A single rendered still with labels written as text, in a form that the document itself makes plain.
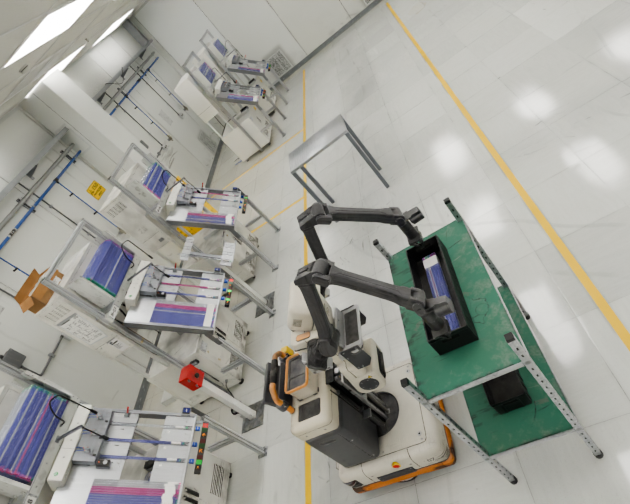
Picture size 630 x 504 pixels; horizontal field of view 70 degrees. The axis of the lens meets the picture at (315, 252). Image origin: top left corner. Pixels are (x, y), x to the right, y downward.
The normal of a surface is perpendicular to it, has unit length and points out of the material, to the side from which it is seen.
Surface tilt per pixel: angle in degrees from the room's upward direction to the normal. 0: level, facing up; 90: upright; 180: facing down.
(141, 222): 90
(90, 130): 90
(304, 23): 90
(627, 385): 0
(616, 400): 0
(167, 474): 47
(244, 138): 90
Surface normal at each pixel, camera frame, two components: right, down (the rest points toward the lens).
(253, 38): 0.02, 0.63
